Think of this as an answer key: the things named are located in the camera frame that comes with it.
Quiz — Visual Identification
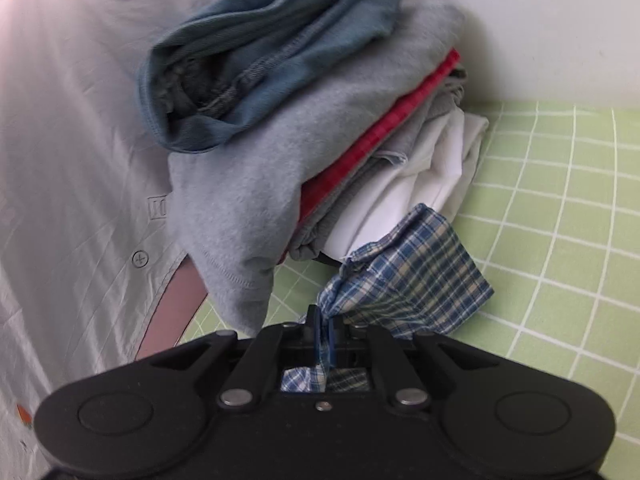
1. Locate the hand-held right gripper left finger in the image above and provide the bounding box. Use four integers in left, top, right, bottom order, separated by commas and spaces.
135, 305, 321, 409

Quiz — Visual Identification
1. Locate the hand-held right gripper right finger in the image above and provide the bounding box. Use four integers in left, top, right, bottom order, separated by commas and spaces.
327, 316, 506, 409

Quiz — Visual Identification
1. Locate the blue plaid shirt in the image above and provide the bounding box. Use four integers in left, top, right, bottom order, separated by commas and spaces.
280, 203, 496, 393

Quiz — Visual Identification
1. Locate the light grey thin garment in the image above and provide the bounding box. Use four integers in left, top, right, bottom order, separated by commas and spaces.
287, 67, 468, 263

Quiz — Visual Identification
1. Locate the grey fleece sweatshirt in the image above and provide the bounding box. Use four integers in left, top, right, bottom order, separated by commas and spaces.
167, 2, 468, 338

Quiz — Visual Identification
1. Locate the white garment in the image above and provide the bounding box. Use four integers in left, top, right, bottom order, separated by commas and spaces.
320, 107, 490, 261

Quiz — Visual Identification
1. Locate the red garment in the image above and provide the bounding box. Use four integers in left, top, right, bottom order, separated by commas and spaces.
282, 47, 462, 266

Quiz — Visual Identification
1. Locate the blue denim garment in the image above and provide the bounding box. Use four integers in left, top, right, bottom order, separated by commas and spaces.
137, 0, 405, 153

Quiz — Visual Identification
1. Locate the carrot printed grey sheet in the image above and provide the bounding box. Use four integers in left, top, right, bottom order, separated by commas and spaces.
0, 0, 251, 480

